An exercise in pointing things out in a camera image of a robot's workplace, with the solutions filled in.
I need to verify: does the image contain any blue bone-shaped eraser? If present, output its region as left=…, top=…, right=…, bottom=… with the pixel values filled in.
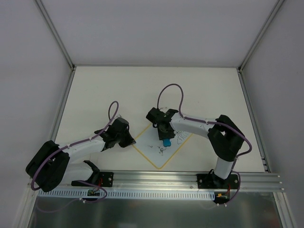
left=163, top=139, right=171, bottom=147

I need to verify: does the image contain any yellow-framed small whiteboard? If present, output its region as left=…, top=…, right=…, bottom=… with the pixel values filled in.
left=133, top=124, right=192, bottom=170

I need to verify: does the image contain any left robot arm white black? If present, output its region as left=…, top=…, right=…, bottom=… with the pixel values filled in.
left=26, top=117, right=136, bottom=192

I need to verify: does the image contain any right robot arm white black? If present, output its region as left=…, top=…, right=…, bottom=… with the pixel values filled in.
left=146, top=108, right=245, bottom=188

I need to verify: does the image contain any left green circuit board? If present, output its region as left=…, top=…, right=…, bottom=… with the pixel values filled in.
left=87, top=189, right=100, bottom=197

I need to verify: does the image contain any right small circuit board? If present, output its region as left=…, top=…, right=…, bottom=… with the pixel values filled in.
left=215, top=191, right=230, bottom=200

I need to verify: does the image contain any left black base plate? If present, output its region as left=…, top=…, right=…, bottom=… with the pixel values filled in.
left=97, top=171, right=114, bottom=188

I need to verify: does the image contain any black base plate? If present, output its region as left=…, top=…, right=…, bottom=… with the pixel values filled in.
left=97, top=171, right=114, bottom=188
left=196, top=173, right=239, bottom=190

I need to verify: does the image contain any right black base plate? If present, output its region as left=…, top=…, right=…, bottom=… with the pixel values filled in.
left=196, top=173, right=239, bottom=190

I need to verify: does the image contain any white slotted cable duct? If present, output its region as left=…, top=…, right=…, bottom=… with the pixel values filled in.
left=38, top=188, right=215, bottom=201

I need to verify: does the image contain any front aluminium mounting rail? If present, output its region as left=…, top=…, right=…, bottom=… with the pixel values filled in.
left=27, top=168, right=285, bottom=193

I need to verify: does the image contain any left aluminium corner post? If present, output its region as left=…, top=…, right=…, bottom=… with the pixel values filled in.
left=33, top=0, right=75, bottom=70

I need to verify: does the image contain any aluminium corner post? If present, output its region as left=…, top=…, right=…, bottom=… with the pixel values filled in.
left=238, top=0, right=285, bottom=73
left=33, top=0, right=75, bottom=70

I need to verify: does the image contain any right aluminium corner post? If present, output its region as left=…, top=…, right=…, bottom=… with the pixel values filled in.
left=238, top=0, right=285, bottom=73

